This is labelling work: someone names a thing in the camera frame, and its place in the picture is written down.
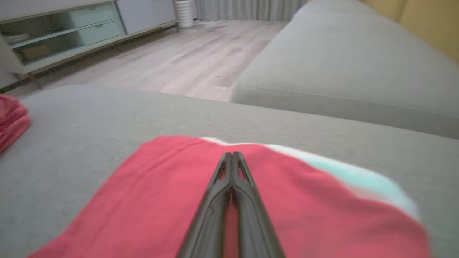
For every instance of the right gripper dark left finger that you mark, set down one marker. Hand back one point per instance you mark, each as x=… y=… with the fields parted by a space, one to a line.
x=211 y=222

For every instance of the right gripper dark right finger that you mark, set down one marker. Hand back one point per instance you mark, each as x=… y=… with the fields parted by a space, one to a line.
x=254 y=229

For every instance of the red shorts with white stripes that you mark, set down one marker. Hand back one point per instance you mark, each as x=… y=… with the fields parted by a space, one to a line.
x=150 y=200

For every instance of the red and white basketball jersey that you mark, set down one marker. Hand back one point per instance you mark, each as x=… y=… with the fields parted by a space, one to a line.
x=12 y=122

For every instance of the large grey sofa seat cushion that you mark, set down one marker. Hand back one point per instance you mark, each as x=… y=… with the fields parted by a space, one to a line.
x=89 y=125

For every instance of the small grey sofa seat cushion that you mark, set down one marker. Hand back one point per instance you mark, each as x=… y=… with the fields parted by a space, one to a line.
x=340 y=64

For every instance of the white ribbed cylinder appliance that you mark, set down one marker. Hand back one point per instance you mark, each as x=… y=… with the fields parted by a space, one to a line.
x=184 y=14

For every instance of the grey pleated curtain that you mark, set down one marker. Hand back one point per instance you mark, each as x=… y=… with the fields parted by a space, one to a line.
x=251 y=9

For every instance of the low pale green TV cabinet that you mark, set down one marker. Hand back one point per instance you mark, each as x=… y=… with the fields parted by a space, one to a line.
x=100 y=21

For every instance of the yellow sofa backrest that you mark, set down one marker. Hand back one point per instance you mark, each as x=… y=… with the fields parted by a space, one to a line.
x=430 y=25

